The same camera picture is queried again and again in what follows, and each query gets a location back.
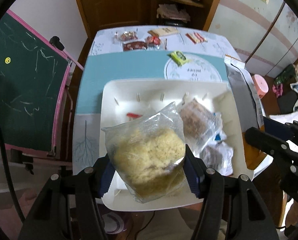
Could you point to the red-topped dark snack packet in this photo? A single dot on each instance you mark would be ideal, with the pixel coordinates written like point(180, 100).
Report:
point(134, 115)

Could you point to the brown snack packet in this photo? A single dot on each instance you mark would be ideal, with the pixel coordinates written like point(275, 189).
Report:
point(195, 120)

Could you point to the brown wooden shelf unit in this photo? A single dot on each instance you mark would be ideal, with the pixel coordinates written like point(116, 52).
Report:
point(215, 2)

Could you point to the white checked blanket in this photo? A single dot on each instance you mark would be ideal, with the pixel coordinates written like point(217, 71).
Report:
point(288, 116)

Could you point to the clear bag of yellow snack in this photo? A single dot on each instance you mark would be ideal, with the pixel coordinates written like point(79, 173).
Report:
point(144, 150)

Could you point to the blue and white snack packet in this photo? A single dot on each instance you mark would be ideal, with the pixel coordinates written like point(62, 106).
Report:
point(217, 130)

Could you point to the white plastic tray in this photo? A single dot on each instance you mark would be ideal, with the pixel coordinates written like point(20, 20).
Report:
point(149, 105)

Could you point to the beige snack packet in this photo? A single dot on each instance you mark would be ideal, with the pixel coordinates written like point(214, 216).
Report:
point(163, 31)

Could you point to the silver snack packet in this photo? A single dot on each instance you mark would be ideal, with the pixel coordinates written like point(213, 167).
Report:
point(238, 100)

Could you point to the red and white snack packet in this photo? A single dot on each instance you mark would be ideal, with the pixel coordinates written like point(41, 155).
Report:
point(195, 37)

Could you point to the green snack packet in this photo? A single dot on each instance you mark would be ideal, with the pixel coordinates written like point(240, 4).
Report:
point(179, 57)

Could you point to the white snack packet red label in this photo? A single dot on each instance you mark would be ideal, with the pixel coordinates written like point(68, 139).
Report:
point(217, 156)

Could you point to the flower-printed wardrobe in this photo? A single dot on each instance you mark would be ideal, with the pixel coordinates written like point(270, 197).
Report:
point(263, 30)

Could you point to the small clear dark red packet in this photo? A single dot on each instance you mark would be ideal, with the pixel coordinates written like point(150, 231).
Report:
point(129, 35)

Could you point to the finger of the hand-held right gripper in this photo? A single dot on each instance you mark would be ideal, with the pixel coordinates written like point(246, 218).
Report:
point(263, 140)
point(276, 128)

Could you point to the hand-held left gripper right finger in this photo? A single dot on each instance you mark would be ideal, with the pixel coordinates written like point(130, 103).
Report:
point(192, 177)

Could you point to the black clamp knob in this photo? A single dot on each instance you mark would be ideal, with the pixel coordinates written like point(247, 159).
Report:
point(57, 43)

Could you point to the dark red snack packet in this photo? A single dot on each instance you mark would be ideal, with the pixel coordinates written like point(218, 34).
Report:
point(135, 45)

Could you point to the brown wooden door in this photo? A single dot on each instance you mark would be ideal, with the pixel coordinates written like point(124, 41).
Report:
point(114, 0)

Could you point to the pink toy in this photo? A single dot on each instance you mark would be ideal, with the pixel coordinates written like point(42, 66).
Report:
point(278, 91)

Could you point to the pink-framed green chalkboard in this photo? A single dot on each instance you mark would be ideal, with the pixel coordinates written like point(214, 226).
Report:
point(26, 80)

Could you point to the green printed bag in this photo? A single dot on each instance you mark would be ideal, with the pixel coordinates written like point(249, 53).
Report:
point(287, 73)

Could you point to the teal printed tablecloth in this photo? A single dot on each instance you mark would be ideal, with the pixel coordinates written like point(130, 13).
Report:
point(129, 67)

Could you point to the yellow smiley magnet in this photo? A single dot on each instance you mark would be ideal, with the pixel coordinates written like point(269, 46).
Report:
point(7, 60)

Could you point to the folded cloths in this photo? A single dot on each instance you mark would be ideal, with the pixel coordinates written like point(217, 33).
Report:
point(172, 11)

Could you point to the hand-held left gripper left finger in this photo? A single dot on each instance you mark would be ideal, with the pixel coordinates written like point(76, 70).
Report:
point(106, 180)

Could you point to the small red snack packet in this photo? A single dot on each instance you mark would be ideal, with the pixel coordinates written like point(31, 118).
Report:
point(152, 40)

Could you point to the pink plastic stool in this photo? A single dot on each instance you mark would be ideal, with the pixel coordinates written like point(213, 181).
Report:
point(260, 85)

